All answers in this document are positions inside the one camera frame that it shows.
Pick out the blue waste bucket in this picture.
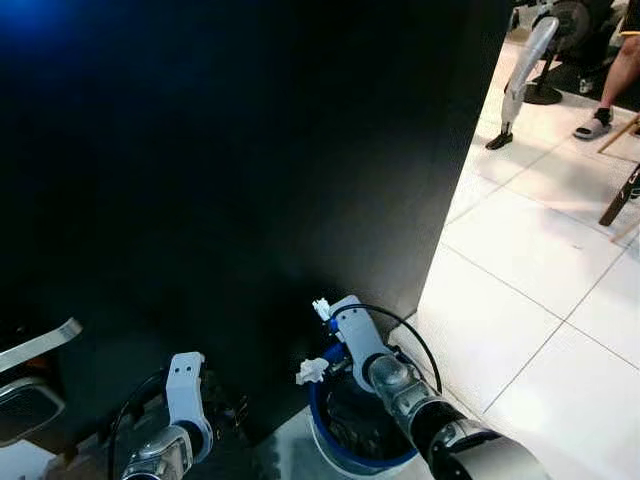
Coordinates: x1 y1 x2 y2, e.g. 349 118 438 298
308 335 443 477

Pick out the silver metal bar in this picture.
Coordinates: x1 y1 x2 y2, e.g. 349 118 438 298
0 318 83 374

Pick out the dark grey tray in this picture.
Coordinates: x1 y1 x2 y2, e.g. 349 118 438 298
0 378 67 447

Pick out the black cabinet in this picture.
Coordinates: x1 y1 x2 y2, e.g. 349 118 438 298
0 0 513 461

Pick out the white humanoid robot leg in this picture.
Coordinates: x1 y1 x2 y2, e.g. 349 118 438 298
487 15 561 151

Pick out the black round stand base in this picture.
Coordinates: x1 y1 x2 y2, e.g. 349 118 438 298
525 83 564 106

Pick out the white slipper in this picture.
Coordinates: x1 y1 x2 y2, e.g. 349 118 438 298
573 112 613 141

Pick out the light wooden stick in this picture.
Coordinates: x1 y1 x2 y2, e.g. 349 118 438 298
598 113 640 154

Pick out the person's bare leg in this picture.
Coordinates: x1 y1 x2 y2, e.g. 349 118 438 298
598 0 640 126

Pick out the black metal equipment stand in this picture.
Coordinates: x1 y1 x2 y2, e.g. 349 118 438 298
545 0 626 96

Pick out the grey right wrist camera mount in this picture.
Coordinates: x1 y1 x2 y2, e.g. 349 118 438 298
312 295 386 389

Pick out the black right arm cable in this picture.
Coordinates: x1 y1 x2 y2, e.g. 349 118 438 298
350 303 444 396

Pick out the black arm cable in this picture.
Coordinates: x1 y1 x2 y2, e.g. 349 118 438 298
350 303 444 396
107 370 171 480

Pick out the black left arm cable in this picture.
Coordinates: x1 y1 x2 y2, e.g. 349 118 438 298
107 370 171 480

